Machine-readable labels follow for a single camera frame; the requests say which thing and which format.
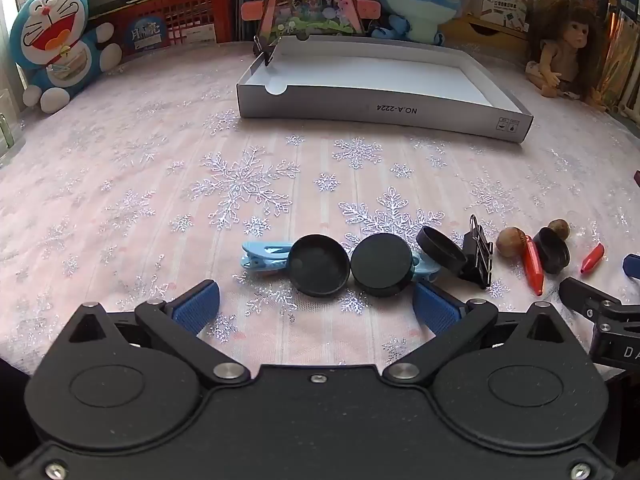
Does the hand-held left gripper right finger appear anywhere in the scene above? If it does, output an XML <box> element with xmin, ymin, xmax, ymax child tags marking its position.
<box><xmin>382</xmin><ymin>281</ymin><xmax>569</xmax><ymax>387</ymax></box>

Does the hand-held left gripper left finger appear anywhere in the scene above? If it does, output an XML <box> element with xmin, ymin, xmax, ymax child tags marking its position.
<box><xmin>65</xmin><ymin>280</ymin><xmax>252</xmax><ymax>389</ymax></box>

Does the light blue plastic clip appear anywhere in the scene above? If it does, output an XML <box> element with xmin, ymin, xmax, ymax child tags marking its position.
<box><xmin>241</xmin><ymin>241</ymin><xmax>293</xmax><ymax>270</ymax></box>
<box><xmin>407</xmin><ymin>252</ymin><xmax>443</xmax><ymax>281</ymax></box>

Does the short red wall plug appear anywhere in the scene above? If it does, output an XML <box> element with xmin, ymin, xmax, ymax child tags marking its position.
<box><xmin>580</xmin><ymin>242</ymin><xmax>606</xmax><ymax>275</ymax></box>

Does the black round lid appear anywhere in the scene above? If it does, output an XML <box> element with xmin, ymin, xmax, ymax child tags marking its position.
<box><xmin>350</xmin><ymin>234</ymin><xmax>415</xmax><ymax>297</ymax></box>
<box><xmin>416</xmin><ymin>226</ymin><xmax>468</xmax><ymax>275</ymax></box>
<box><xmin>532</xmin><ymin>227</ymin><xmax>571</xmax><ymax>275</ymax></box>
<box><xmin>287</xmin><ymin>235</ymin><xmax>351</xmax><ymax>297</ymax></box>

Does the black binder clip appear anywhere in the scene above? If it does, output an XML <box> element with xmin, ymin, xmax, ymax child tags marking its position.
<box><xmin>459</xmin><ymin>215</ymin><xmax>496</xmax><ymax>289</ymax></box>
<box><xmin>252</xmin><ymin>35</ymin><xmax>276</xmax><ymax>68</ymax></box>

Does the light brown nut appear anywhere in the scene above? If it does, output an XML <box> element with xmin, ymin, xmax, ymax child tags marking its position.
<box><xmin>496</xmin><ymin>227</ymin><xmax>528</xmax><ymax>259</ymax></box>

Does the white cardboard box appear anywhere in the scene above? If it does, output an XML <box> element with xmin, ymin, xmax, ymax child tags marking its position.
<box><xmin>236</xmin><ymin>35</ymin><xmax>534</xmax><ymax>144</ymax></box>

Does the brown-haired baby doll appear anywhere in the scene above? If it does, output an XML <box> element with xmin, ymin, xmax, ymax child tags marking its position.
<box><xmin>525</xmin><ymin>0</ymin><xmax>608</xmax><ymax>106</ymax></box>

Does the wooden drawer box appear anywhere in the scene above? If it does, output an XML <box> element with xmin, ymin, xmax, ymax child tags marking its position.
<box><xmin>440</xmin><ymin>12</ymin><xmax>532</xmax><ymax>55</ymax></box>

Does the red plastic crate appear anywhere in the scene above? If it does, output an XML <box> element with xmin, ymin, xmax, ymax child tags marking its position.
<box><xmin>87</xmin><ymin>0</ymin><xmax>238</xmax><ymax>58</ymax></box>

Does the white printed carton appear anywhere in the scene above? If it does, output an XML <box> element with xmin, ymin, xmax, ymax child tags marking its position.
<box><xmin>470</xmin><ymin>0</ymin><xmax>529</xmax><ymax>23</ymax></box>

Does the blue robot cat plush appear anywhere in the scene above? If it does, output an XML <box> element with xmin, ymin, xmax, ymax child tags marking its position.
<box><xmin>9</xmin><ymin>0</ymin><xmax>123</xmax><ymax>113</ymax></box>

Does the pink triangular toy house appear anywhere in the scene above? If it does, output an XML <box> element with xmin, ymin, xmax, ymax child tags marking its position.
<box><xmin>255</xmin><ymin>0</ymin><xmax>368</xmax><ymax>43</ymax></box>

